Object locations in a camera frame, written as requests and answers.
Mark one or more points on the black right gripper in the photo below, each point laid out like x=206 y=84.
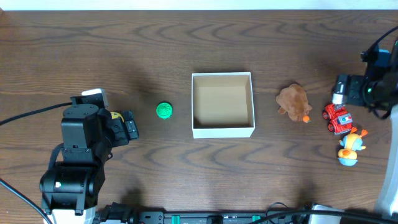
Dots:
x=358 y=82

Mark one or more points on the black rail with green clips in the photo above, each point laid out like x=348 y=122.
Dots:
x=277 y=213

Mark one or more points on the brown plush toy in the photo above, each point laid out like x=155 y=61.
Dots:
x=293 y=101

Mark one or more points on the yellow ball with blue letters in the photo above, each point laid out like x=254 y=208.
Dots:
x=116 y=115

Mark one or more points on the white cardboard box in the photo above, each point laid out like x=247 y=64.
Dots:
x=222 y=105

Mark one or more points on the green ridged ball toy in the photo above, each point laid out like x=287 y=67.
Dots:
x=164 y=110

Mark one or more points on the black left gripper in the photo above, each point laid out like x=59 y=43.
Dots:
x=130 y=127

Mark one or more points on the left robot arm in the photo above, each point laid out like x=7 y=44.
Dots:
x=71 y=185

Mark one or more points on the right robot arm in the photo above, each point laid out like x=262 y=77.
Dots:
x=376 y=91

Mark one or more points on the red toy fire truck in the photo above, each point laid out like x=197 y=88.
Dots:
x=340 y=121

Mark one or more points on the yellow blue duck toy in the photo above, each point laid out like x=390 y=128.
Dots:
x=351 y=144

